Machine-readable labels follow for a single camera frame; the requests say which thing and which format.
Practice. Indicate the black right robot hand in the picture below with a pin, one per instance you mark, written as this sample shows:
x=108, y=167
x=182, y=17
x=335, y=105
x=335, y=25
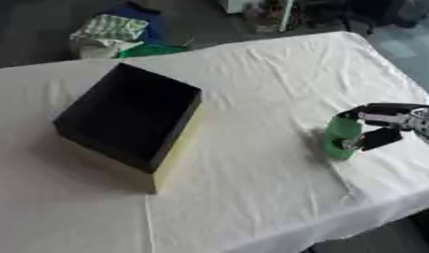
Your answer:
x=385, y=122

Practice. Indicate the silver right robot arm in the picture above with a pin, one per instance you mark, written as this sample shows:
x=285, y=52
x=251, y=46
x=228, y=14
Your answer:
x=426, y=125

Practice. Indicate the open cardboard box black inside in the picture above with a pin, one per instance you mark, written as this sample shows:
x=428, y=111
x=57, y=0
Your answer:
x=131, y=115

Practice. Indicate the black chair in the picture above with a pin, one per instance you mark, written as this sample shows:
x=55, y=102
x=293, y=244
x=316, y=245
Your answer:
x=345, y=13

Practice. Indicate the green plastic bag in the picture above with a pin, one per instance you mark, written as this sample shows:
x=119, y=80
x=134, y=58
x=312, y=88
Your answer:
x=149, y=50

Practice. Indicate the blue fabric bag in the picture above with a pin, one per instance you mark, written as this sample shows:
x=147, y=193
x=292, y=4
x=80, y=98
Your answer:
x=146, y=19

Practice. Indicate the green white striped bag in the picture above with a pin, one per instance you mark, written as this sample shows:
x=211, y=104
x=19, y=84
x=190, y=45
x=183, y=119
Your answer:
x=108, y=31

